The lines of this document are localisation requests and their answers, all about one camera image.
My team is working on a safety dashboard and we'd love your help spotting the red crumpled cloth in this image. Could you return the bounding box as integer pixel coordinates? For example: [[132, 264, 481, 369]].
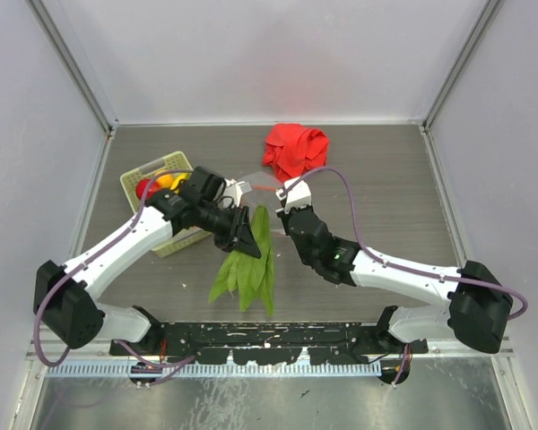
[[262, 123, 330, 183]]

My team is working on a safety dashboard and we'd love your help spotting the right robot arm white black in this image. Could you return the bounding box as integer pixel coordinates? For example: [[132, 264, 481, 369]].
[[277, 206, 514, 354]]

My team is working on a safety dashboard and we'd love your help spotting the green leafy vegetable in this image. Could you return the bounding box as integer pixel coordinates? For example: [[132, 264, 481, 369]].
[[208, 205, 275, 316]]

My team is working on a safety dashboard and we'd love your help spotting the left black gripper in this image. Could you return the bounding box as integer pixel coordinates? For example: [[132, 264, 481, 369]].
[[195, 201, 260, 259]]

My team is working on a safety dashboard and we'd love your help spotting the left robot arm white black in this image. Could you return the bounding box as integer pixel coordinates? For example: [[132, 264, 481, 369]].
[[34, 167, 261, 355]]

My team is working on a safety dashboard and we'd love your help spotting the green plastic basket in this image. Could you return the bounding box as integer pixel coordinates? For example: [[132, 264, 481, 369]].
[[119, 150, 211, 258]]

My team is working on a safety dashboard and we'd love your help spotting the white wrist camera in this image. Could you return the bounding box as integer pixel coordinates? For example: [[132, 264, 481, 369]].
[[275, 176, 312, 213], [218, 179, 253, 209]]

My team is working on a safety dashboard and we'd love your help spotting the yellow banana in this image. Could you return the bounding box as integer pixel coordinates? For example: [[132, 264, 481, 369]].
[[170, 172, 191, 193]]

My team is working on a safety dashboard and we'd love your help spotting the slotted cable duct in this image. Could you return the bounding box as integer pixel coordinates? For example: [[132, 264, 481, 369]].
[[46, 359, 382, 379]]

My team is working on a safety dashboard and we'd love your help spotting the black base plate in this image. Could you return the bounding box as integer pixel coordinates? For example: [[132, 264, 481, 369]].
[[109, 321, 430, 366]]

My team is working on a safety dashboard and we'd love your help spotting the yellow orange fruit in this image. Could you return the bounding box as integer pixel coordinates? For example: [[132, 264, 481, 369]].
[[155, 173, 175, 189]]

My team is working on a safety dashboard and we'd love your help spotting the red strawberry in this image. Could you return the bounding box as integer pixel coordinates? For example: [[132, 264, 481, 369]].
[[135, 178, 160, 201]]

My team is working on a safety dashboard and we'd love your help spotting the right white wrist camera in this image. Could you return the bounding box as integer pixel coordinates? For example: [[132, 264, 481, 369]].
[[275, 176, 312, 213]]

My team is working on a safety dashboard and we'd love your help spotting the clear zip top bag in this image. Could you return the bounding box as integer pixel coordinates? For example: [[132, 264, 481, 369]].
[[237, 171, 285, 237]]

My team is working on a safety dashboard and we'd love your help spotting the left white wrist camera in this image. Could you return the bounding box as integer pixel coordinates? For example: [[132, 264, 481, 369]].
[[218, 179, 253, 209]]

